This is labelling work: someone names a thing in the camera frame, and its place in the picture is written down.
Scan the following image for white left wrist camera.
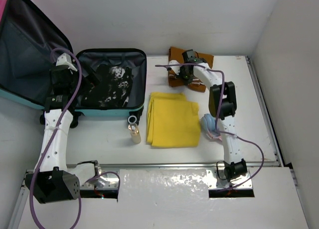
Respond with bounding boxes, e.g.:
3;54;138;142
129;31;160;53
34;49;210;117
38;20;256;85
55;53;78;72

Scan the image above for teal suitcase with grey lining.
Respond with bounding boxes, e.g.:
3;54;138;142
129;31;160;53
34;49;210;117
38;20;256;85
0;0;147;124

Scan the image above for yellow cloth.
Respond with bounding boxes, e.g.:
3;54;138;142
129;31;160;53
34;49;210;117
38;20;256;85
147;92;201;148

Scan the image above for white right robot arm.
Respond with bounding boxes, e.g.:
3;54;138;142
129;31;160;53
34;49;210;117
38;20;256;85
179;63;247;182

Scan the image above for clear bottle beige liquid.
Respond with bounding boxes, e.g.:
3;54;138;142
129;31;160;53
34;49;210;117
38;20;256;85
128;123;141;144

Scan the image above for blue pink headphones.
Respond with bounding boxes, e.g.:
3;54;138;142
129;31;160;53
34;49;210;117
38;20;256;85
200;114;222;141

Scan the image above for black and white garment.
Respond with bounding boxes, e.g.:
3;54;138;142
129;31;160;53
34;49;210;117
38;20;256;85
81;64;134;109

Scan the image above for silver mounting rail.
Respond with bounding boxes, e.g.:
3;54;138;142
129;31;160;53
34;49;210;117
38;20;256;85
23;164;254;190

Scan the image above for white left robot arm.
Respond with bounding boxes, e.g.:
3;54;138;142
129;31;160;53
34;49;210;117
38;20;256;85
25;65;98;204

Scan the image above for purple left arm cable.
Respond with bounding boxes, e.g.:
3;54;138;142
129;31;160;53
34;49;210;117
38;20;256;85
29;48;120;229

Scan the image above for brown trousers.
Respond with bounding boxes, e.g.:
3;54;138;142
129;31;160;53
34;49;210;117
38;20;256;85
168;46;214;93

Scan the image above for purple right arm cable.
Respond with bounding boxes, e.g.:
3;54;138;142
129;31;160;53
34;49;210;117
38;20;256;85
155;64;265;191

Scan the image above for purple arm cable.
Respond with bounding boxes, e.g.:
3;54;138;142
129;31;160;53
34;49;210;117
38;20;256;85
155;64;265;191
29;48;120;229

